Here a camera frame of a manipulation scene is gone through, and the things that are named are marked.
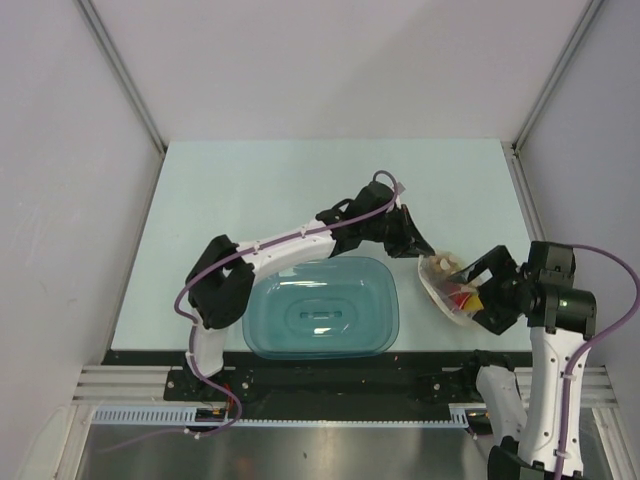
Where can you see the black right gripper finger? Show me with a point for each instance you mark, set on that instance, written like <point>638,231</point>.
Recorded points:
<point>497,261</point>
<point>496,318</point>

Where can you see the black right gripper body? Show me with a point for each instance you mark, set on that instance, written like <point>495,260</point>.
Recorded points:
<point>514,286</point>

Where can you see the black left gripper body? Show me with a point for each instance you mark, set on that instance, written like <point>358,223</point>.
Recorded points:
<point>367,232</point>

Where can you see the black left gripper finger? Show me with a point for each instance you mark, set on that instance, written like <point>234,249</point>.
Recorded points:
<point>398,242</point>
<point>414,244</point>

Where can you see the yellow fake lemon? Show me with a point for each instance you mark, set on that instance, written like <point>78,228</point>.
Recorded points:
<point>472,304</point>

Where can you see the clear polka dot zip bag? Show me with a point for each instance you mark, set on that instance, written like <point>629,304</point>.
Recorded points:
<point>432,272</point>

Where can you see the red fake food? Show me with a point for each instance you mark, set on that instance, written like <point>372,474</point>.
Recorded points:
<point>455,293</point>

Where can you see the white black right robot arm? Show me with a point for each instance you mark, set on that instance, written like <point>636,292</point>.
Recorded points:
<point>540,439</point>

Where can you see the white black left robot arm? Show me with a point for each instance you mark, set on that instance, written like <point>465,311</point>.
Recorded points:
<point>217,289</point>

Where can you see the teal transparent plastic container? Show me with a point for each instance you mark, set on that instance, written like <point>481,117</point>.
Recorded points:
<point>344,307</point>

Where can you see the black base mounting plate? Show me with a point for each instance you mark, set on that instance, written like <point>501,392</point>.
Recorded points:
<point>546,380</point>

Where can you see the right aluminium corner post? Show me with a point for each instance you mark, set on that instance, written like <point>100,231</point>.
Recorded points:
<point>568,52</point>

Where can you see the aluminium corner post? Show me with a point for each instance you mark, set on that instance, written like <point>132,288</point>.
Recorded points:
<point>114,60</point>
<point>568,52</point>

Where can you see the aluminium front frame rail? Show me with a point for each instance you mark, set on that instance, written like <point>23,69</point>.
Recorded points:
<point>154,385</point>

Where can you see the left aluminium corner post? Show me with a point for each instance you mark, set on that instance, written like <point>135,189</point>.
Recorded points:
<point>114,60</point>

